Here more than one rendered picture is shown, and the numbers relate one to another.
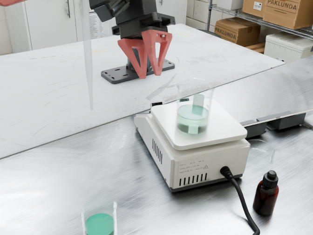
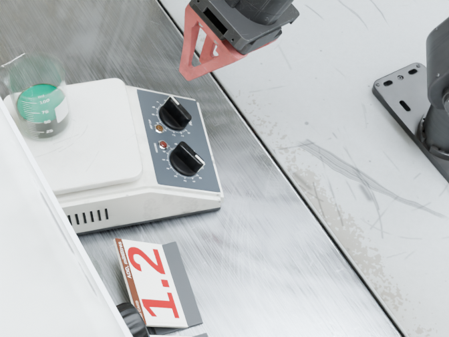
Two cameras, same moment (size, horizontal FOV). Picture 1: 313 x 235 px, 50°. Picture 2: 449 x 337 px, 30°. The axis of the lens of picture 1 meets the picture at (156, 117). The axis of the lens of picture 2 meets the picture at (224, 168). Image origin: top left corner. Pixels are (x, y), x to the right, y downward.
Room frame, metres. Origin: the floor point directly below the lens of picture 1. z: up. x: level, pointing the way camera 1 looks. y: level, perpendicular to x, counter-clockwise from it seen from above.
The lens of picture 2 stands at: (0.63, -0.51, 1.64)
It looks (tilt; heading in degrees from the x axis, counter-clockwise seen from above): 57 degrees down; 94
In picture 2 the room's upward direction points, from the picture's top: 4 degrees clockwise
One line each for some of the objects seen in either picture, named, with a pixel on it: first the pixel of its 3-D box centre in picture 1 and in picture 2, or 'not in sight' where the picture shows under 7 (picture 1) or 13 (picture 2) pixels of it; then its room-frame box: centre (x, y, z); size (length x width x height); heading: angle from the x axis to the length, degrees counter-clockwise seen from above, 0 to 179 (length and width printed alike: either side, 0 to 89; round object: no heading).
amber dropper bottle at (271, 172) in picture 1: (267, 190); not in sight; (0.36, -0.16, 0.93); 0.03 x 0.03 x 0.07
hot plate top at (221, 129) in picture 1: (196, 120); (71, 136); (0.46, -0.06, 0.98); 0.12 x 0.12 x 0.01; 20
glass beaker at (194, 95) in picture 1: (193, 107); (37, 97); (0.43, -0.05, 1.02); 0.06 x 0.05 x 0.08; 6
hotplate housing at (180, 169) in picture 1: (187, 135); (102, 157); (0.48, -0.05, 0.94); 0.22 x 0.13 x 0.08; 20
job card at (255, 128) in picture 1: (245, 123); (158, 281); (0.56, -0.17, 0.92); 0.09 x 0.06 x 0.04; 115
